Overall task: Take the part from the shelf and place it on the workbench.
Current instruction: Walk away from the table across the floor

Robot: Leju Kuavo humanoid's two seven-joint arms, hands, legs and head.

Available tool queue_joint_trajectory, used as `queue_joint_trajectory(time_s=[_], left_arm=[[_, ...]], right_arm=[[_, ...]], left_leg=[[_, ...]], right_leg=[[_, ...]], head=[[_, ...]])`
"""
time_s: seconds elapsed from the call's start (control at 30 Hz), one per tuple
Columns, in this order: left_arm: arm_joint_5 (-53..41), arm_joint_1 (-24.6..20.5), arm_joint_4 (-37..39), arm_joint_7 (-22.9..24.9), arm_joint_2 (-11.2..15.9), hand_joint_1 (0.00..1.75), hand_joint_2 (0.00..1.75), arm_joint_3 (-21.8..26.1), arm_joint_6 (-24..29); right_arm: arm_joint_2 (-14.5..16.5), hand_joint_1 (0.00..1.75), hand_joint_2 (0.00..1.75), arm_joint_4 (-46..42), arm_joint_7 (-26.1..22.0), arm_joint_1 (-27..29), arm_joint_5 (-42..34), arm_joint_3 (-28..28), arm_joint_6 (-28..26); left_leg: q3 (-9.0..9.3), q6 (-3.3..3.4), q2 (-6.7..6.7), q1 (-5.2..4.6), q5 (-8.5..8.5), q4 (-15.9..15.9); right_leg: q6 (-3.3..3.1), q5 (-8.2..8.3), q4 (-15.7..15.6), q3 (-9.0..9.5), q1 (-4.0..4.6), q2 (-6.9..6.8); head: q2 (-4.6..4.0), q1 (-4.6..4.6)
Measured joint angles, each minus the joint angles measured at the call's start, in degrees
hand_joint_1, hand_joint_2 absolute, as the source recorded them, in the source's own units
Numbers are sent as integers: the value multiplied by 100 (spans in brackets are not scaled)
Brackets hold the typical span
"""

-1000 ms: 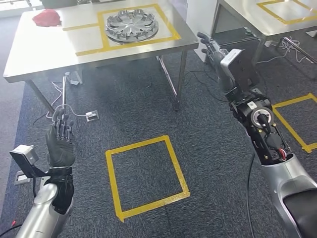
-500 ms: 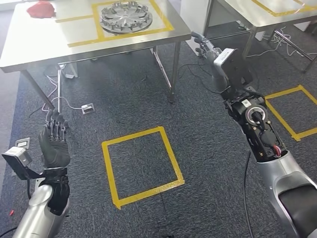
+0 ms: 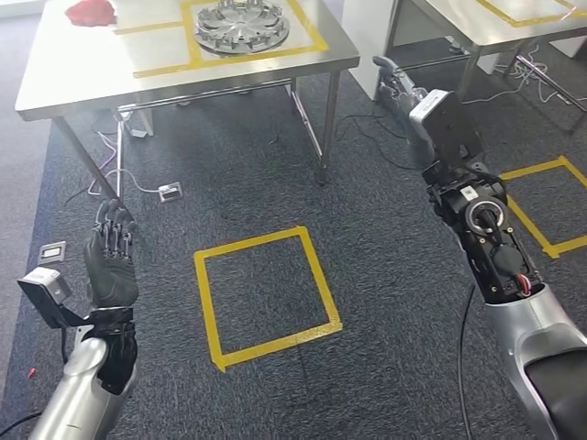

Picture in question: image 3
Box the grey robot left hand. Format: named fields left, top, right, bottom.
left=84, top=199, right=140, bottom=310

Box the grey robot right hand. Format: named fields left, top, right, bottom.
left=372, top=55, right=437, bottom=168

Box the silver plastic wheel hubcap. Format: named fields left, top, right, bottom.
left=194, top=0, right=291, bottom=56

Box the steel workbench table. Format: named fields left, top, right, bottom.
left=14, top=0, right=360, bottom=202

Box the open steel floor socket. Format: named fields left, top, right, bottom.
left=37, top=240, right=66, bottom=265
left=158, top=181, right=184, bottom=204

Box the white cabinet panel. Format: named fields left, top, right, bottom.
left=341, top=0, right=400, bottom=102

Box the black floor cable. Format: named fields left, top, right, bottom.
left=335, top=112, right=420, bottom=171

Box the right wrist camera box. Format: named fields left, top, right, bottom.
left=409, top=89, right=484, bottom=171

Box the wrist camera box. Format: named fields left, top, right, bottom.
left=409, top=89, right=484, bottom=171
left=17, top=267, right=88, bottom=330

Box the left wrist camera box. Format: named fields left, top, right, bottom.
left=17, top=267, right=88, bottom=330

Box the white floor cable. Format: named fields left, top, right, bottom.
left=87, top=112, right=161, bottom=197
left=463, top=45, right=587, bottom=107

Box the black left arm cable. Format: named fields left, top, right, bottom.
left=0, top=327, right=70, bottom=440

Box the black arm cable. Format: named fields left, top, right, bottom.
left=457, top=283, right=476, bottom=440
left=0, top=327, right=70, bottom=440

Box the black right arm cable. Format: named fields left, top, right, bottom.
left=457, top=283, right=476, bottom=440

